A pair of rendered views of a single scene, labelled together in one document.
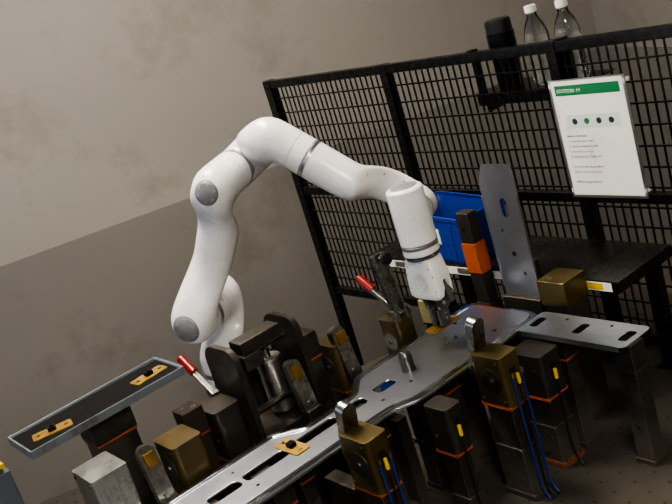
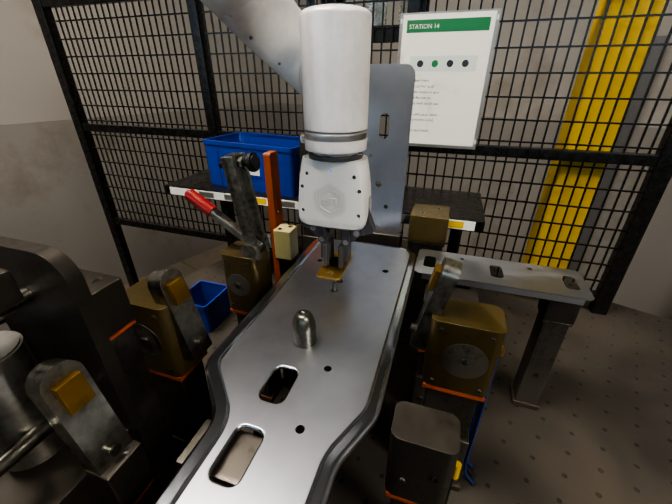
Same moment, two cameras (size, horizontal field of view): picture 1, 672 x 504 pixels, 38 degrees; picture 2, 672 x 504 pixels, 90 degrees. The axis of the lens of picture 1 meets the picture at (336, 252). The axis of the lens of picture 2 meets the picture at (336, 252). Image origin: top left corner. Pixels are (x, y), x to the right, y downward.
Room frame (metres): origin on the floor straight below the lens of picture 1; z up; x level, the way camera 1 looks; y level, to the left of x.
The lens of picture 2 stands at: (1.67, 0.10, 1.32)
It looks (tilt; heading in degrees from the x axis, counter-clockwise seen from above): 28 degrees down; 322
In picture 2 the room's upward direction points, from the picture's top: straight up
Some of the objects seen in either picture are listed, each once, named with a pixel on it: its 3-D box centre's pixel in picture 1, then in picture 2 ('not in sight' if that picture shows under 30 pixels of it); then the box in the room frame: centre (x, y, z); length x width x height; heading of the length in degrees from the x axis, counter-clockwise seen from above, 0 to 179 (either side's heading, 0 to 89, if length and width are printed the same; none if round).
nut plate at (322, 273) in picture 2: (442, 322); (335, 262); (2.04, -0.18, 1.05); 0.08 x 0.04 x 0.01; 124
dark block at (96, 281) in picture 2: (324, 410); (132, 409); (2.08, 0.14, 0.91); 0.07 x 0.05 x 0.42; 34
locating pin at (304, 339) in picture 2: (406, 362); (304, 330); (1.97, -0.08, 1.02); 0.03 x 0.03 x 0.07
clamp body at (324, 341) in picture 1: (350, 408); (176, 388); (2.11, 0.08, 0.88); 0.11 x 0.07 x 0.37; 34
